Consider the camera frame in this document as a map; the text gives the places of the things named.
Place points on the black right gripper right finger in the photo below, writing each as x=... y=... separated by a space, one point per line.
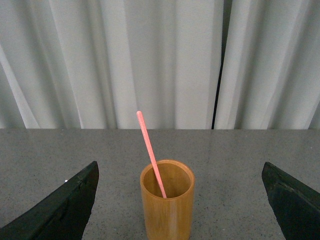
x=295 y=205

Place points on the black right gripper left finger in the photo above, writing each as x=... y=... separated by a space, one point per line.
x=62 y=215

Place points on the bamboo chopstick holder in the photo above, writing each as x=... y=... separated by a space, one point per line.
x=168 y=218

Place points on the pink chopstick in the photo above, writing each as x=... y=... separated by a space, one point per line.
x=150 y=151

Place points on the white curtain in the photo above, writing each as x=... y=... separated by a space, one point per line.
x=186 y=64

